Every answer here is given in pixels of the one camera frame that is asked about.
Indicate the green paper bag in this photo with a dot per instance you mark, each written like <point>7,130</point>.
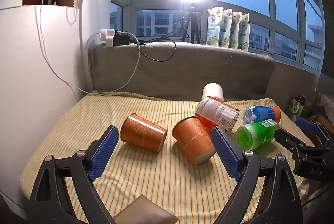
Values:
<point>296,108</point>

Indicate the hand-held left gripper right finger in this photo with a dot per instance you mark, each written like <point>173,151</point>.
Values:
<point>225,155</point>

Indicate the white power strip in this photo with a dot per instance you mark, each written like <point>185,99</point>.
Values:
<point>108,40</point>

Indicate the green plastic bottle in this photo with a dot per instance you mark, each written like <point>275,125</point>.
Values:
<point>257,134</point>

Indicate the grey cushion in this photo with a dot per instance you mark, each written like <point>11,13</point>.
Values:
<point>182,70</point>

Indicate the grey pillow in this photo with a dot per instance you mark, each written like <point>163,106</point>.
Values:
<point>143,212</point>

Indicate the white paper cup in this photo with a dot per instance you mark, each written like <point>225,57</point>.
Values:
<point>213,92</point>

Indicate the black power adapter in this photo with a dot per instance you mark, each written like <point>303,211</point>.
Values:
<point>120,39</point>

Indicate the black tripod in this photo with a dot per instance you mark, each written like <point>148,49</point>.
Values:
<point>193,23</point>

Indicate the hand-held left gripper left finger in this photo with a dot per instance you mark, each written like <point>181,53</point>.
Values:
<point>103,153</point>

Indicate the white cabinet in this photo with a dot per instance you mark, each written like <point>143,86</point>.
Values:
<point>31,62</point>

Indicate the yellow striped cloth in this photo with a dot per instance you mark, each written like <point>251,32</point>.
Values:
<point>156,182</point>

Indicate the blue plastic bottle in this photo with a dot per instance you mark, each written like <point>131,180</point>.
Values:
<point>261,113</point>

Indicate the orange labelled can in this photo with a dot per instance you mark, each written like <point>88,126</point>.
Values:
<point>217,112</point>

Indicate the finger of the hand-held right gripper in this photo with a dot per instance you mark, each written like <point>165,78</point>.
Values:
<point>285,139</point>
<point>306,123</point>

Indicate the orange patterned paper cup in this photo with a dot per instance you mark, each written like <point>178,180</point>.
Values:
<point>143,135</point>
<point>194,139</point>

